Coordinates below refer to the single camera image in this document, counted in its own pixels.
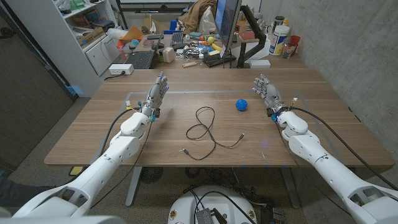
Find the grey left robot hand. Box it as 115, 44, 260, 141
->
139, 71, 170, 119

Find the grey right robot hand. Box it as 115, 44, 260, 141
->
252, 73, 289, 118

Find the blue spiky ball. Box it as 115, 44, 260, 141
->
235, 98, 249, 112

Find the white flat box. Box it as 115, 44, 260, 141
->
249, 58, 271, 69

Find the black laptop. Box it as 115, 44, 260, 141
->
124, 30, 165, 70

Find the beige rounded box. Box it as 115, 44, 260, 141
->
162, 47, 177, 64

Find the white power strip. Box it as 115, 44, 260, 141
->
108, 63, 135, 75

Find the clear glass jar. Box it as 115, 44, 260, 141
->
282, 42, 296, 59

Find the white canister with blue label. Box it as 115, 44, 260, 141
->
269, 25, 290, 57

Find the black keyboard with grey keys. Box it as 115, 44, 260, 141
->
170, 30, 185, 47

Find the red book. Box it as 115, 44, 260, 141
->
238, 31, 256, 42

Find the flat black keyboard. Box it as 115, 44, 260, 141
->
203, 54, 237, 68

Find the orange paper folder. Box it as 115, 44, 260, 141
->
121, 24, 144, 43

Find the tumbler with black lid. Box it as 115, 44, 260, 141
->
273, 16, 285, 32

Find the round black floor fan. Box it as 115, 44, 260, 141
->
139, 167, 164, 184

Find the computer monitor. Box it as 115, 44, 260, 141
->
214, 0, 243, 58

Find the cardboard box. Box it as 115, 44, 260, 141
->
77, 27, 105, 46

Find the brown jacket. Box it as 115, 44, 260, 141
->
178, 0, 218, 34

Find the grey metal table leg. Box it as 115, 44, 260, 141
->
125, 167, 143, 207
279, 167, 302, 209

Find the white shelf cabinet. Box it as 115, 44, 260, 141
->
6, 0, 125, 98

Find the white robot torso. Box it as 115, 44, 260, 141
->
167, 185, 258, 224

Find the person's leg in jeans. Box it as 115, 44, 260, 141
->
0, 179, 57, 208

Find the black USB cable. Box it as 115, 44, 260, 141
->
179, 106, 245, 161

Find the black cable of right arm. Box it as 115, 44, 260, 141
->
289, 105, 398, 191

